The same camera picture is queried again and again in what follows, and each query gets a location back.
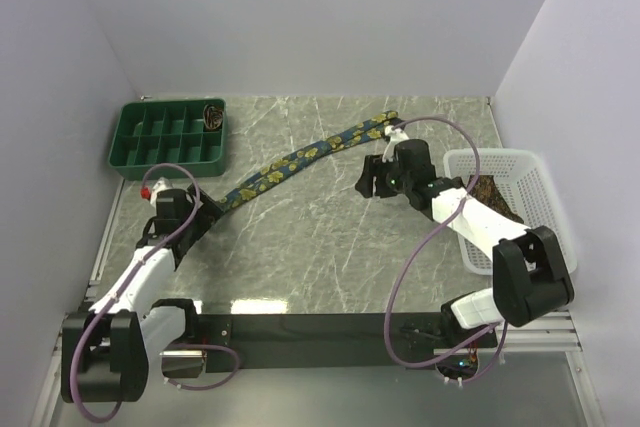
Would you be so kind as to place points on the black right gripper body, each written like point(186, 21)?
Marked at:
point(390, 181)

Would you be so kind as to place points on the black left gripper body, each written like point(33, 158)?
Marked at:
point(207, 213)

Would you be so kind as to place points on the blue floral yellow tie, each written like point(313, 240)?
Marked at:
point(284, 168)

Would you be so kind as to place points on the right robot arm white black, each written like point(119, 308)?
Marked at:
point(529, 274)

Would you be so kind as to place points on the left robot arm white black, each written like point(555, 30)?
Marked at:
point(108, 349)

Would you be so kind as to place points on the green compartment tray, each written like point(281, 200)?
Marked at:
point(170, 131)

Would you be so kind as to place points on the dark key-pattern tie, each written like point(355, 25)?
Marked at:
point(486, 192)

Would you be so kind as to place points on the rolled dark tie in tray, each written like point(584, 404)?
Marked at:
point(213, 117)

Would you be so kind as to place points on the white plastic basket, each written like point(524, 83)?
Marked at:
point(524, 182)

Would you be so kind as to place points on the black base bar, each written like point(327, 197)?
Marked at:
point(275, 341)

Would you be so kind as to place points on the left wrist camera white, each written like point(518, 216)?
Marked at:
point(151, 194)

